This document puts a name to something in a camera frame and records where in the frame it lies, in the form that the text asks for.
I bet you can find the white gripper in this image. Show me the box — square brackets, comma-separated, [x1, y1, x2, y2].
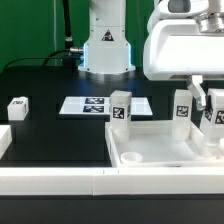
[143, 0, 224, 111]

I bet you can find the white square tabletop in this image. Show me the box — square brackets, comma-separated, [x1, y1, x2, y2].
[105, 120, 224, 168]

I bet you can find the white front fence bar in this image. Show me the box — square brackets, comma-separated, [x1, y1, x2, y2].
[0, 167, 224, 196]

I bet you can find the white fence bar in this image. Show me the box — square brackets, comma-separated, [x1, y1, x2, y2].
[0, 167, 224, 196]
[0, 125, 12, 159]

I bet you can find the white left fence bar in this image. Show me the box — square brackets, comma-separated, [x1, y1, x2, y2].
[0, 125, 12, 159]

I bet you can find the black cable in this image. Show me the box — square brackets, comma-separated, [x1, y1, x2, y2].
[2, 48, 84, 72]

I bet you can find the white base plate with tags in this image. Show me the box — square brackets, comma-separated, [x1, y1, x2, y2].
[60, 96, 152, 116]

